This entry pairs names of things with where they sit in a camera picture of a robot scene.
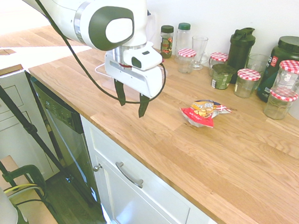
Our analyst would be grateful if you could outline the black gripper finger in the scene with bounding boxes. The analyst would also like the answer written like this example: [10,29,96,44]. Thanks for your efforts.
[136,93,152,119]
[113,78,127,107]

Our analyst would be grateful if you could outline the faceted jar red checkered lid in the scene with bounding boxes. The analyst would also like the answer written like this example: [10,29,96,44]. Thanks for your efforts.
[261,85,299,122]

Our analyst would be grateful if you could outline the glass jar red checkered lid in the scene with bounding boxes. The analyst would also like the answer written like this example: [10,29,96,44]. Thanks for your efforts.
[231,67,263,100]

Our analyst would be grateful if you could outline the black shaker bottle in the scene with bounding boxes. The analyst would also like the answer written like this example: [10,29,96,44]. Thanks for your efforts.
[222,26,261,85]

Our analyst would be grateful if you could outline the metal drawer pull handle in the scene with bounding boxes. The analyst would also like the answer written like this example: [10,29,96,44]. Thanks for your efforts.
[115,160,145,191]

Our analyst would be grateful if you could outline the stainless steel dishwasher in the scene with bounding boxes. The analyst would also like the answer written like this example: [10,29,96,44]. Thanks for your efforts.
[29,70,106,224]

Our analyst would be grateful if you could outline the tall glass mug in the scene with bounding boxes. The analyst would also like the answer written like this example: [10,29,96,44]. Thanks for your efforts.
[188,34,212,72]

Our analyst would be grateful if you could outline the yellow cable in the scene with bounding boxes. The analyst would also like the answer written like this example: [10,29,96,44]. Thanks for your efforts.
[3,181,44,201]

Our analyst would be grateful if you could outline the large black protein tub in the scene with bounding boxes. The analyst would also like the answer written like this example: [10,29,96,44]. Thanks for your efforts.
[251,34,299,104]

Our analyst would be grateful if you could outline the clear plastic container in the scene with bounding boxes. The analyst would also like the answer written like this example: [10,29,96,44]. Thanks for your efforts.
[94,56,170,105]

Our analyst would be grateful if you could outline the clear glass tumbler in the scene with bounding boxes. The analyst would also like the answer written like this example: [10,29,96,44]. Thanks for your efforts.
[245,51,274,92]

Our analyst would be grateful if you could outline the spice jar with dark lid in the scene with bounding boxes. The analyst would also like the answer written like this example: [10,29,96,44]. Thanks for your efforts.
[157,24,178,60]

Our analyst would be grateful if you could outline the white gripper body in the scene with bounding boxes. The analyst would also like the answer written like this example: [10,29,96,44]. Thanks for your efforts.
[103,44,169,102]

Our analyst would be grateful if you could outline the red BBQ chip bag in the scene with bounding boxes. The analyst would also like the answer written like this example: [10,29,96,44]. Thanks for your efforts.
[179,97,234,131]

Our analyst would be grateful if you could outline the small jar red checkered lid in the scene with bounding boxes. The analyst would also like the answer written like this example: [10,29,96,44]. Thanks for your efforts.
[207,51,230,77]
[175,47,199,75]

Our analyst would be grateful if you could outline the white kitchen cabinet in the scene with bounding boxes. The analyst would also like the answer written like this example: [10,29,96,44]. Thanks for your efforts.
[80,101,228,224]

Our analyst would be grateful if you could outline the clear bottle with green lid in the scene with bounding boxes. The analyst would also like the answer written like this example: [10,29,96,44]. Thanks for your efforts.
[171,22,195,63]

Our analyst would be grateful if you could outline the clear water pitcher blue lid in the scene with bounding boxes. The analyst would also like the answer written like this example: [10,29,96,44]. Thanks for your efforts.
[145,9,164,54]

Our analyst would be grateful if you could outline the green clamp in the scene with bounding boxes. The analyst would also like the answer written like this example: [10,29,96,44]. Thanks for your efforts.
[0,162,49,209]

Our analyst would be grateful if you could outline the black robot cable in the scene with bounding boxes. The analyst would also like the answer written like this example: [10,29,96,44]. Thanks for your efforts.
[31,0,170,114]

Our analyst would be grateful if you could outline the large jar red checkered lid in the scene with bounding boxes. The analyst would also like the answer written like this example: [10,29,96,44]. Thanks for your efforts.
[269,59,299,97]

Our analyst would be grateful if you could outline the black tripod leg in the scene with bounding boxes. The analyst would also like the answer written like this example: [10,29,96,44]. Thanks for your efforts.
[0,38,96,217]

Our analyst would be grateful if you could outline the green glass jar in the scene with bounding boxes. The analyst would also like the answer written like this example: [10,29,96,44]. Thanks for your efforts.
[208,62,238,92]

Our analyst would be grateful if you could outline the white drawer unit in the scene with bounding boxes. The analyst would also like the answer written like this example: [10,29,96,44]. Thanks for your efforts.
[0,67,61,185]

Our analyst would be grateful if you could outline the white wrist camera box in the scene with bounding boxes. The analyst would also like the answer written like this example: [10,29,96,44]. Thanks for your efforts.
[123,45,165,73]

